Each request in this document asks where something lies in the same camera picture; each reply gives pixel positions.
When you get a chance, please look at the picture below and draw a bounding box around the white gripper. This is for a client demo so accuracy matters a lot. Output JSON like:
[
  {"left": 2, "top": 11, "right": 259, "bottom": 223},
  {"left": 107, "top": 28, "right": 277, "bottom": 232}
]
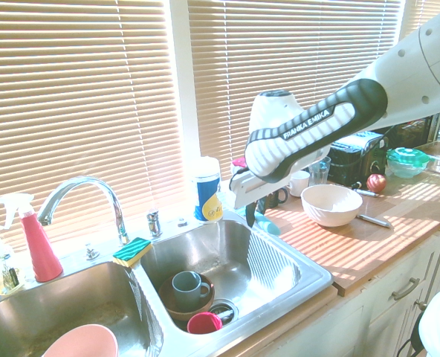
[{"left": 229, "top": 169, "right": 294, "bottom": 228}]

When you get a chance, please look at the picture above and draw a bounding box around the teal plastic knife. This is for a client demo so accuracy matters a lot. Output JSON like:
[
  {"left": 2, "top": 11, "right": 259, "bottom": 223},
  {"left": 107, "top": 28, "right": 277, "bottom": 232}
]
[{"left": 254, "top": 213, "right": 282, "bottom": 236}]

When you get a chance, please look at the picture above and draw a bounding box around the stainless steel double sink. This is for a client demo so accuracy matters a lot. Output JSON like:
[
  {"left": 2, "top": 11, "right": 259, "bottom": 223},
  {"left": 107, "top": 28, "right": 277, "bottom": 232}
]
[{"left": 0, "top": 210, "right": 334, "bottom": 357}]

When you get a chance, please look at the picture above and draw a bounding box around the metal sink drain strainer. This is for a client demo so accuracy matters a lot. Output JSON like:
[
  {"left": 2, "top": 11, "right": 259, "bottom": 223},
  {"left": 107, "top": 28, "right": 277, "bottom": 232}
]
[{"left": 208, "top": 299, "right": 240, "bottom": 325}]

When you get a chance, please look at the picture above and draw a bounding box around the black printed mug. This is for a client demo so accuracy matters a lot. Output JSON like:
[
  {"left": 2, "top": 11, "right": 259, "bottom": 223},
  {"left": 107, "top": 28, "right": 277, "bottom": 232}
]
[{"left": 266, "top": 187, "right": 290, "bottom": 208}]

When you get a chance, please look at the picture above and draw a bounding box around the white ceramic mug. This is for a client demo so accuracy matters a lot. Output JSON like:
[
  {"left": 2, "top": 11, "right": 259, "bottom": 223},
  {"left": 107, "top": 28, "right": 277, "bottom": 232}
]
[{"left": 288, "top": 170, "right": 312, "bottom": 198}]

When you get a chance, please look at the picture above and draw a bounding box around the Lysol wipes canister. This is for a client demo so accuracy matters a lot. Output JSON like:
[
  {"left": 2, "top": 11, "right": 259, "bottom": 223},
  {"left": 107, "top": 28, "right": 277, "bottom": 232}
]
[{"left": 191, "top": 155, "right": 221, "bottom": 224}]

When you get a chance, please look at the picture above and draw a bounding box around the clear drinking glass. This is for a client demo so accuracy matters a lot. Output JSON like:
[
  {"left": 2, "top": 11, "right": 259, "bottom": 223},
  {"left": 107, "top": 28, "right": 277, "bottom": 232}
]
[{"left": 308, "top": 155, "right": 332, "bottom": 187}]

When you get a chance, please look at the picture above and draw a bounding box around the large cream bowl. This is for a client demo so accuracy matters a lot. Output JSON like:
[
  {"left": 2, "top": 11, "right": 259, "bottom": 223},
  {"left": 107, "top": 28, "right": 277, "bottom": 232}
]
[{"left": 300, "top": 184, "right": 364, "bottom": 228}]

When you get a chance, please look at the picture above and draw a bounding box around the grey blue mug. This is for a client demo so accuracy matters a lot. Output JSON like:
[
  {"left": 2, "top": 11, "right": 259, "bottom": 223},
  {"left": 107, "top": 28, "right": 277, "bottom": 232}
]
[{"left": 171, "top": 270, "right": 212, "bottom": 312}]

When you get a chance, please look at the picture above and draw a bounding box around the black toaster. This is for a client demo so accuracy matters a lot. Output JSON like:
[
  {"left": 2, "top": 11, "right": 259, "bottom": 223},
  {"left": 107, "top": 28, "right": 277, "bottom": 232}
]
[{"left": 327, "top": 134, "right": 390, "bottom": 187}]

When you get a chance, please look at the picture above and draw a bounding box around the red apple shaped ornament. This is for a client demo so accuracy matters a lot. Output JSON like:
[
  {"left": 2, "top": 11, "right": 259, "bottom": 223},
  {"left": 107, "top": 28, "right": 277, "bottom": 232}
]
[{"left": 366, "top": 173, "right": 387, "bottom": 193}]

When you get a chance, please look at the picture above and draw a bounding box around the red ceramic mug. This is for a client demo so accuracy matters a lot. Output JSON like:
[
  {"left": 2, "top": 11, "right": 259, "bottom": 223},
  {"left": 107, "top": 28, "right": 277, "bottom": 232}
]
[{"left": 186, "top": 311, "right": 224, "bottom": 335}]

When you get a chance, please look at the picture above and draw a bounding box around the brown wooden bowl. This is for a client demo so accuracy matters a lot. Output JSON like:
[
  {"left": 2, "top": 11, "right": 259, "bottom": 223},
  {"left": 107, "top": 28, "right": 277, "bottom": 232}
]
[{"left": 158, "top": 273, "right": 216, "bottom": 323}]

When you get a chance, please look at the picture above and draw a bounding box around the green yellow sponge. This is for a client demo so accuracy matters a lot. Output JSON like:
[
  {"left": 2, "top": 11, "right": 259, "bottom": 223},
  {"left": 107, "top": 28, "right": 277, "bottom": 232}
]
[{"left": 111, "top": 237, "right": 153, "bottom": 268}]

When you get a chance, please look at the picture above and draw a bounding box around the beige window blind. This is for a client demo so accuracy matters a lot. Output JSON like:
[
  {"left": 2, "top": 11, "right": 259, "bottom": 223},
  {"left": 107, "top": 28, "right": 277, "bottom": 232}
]
[
  {"left": 0, "top": 0, "right": 186, "bottom": 254},
  {"left": 187, "top": 0, "right": 403, "bottom": 176},
  {"left": 401, "top": 0, "right": 440, "bottom": 38}
]

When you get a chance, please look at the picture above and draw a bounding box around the teal lidded glass container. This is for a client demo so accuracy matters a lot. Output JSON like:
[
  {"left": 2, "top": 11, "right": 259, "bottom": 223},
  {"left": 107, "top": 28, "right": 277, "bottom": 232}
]
[{"left": 386, "top": 147, "right": 431, "bottom": 179}]

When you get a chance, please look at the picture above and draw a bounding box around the chrome curved faucet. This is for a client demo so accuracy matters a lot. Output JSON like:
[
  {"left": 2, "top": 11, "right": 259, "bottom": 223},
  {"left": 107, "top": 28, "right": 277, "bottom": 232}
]
[{"left": 36, "top": 176, "right": 131, "bottom": 246}]

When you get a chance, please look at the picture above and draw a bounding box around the cream kitchen cabinet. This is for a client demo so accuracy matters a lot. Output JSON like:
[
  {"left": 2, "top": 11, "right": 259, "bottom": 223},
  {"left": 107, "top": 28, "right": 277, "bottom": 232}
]
[{"left": 242, "top": 222, "right": 440, "bottom": 357}]

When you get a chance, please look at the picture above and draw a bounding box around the dark microwave oven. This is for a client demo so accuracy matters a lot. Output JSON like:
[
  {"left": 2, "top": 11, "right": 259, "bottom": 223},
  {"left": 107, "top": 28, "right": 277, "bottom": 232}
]
[{"left": 390, "top": 113, "right": 440, "bottom": 149}]

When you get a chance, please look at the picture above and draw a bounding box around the pink plastic bowl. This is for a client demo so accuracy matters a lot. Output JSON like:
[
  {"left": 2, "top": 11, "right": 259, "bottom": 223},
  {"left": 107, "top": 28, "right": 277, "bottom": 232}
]
[{"left": 41, "top": 323, "right": 120, "bottom": 357}]

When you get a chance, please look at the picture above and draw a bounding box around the red spray bottle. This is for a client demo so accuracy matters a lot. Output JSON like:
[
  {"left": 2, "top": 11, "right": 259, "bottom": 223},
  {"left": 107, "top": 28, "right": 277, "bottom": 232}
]
[{"left": 0, "top": 193, "right": 64, "bottom": 283}]

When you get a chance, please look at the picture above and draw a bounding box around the clear bottle yellow liquid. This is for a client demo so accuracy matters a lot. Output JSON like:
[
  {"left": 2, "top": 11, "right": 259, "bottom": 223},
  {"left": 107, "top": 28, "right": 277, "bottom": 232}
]
[{"left": 0, "top": 248, "right": 26, "bottom": 297}]

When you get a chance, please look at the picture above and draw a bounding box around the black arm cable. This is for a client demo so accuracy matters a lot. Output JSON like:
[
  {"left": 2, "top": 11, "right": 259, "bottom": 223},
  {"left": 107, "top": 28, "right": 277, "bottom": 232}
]
[{"left": 230, "top": 166, "right": 251, "bottom": 186}]

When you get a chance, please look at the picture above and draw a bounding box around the chrome faucet handle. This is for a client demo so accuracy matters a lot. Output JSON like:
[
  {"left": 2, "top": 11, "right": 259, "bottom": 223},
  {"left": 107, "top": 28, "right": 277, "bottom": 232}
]
[{"left": 146, "top": 209, "right": 164, "bottom": 239}]

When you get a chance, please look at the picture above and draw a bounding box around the white handled kitchen knife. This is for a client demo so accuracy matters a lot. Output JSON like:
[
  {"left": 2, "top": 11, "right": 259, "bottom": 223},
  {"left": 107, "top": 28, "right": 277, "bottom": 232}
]
[{"left": 356, "top": 213, "right": 392, "bottom": 228}]

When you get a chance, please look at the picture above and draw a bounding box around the metal cabinet bar handle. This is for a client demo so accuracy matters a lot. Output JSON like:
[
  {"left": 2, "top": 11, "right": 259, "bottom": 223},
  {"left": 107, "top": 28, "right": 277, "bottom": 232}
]
[{"left": 391, "top": 277, "right": 421, "bottom": 301}]

